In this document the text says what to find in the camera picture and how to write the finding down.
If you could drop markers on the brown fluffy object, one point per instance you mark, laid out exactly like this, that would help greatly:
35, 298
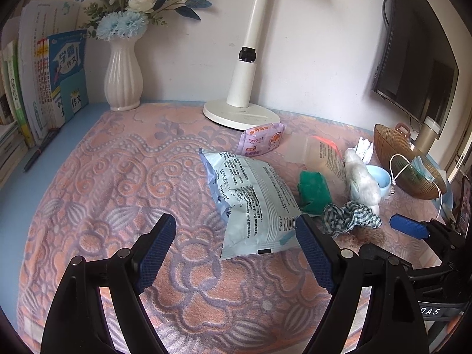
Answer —
368, 236

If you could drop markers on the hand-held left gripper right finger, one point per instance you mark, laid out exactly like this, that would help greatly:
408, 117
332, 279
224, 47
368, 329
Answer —
313, 258

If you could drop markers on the blue white artificial flowers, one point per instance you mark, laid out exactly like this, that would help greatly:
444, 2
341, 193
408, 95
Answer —
121, 25

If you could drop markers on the pink patterned blanket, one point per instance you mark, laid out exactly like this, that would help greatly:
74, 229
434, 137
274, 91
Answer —
110, 191

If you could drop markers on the light blue cup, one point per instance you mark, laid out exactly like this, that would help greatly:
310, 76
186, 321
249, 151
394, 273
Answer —
379, 177

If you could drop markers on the clear plastic bag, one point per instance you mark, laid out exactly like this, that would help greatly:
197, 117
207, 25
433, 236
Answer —
324, 158

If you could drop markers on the row of books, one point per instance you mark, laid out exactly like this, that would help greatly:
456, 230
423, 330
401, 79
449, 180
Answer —
22, 92

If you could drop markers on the beige cylindrical container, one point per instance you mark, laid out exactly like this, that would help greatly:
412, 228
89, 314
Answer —
427, 136

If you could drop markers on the white paper packet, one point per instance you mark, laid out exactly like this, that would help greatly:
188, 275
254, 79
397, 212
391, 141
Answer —
365, 149

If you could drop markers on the green cloth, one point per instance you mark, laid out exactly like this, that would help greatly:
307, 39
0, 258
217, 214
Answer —
313, 191

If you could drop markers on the brown ribbed bowl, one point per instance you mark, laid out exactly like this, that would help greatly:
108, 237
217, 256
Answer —
383, 140

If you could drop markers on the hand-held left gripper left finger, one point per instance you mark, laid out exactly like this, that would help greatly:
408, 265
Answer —
155, 256

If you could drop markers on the purple pink wipes packet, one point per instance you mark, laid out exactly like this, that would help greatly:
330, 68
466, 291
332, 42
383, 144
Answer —
261, 138

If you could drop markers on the checkered scrunchie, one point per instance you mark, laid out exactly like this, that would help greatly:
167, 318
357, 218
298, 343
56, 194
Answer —
339, 217

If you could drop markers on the white cotton wad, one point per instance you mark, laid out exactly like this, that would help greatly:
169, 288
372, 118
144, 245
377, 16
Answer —
359, 180

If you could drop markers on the black monitor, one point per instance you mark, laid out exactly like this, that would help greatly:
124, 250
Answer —
413, 44

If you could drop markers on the light blue tissue packet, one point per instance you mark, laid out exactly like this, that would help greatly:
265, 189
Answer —
250, 199

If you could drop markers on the white desk lamp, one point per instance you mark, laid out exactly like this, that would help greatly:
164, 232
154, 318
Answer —
243, 92

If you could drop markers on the white ribbed vase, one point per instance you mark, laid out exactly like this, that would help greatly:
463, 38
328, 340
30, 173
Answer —
123, 81

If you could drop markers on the dark pen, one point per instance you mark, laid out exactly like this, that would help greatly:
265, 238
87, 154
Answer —
40, 151

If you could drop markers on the blue face mask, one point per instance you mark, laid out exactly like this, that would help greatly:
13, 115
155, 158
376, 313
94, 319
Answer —
420, 169

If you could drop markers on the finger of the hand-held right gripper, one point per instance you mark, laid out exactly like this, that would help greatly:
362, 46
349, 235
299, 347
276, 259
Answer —
407, 225
379, 253

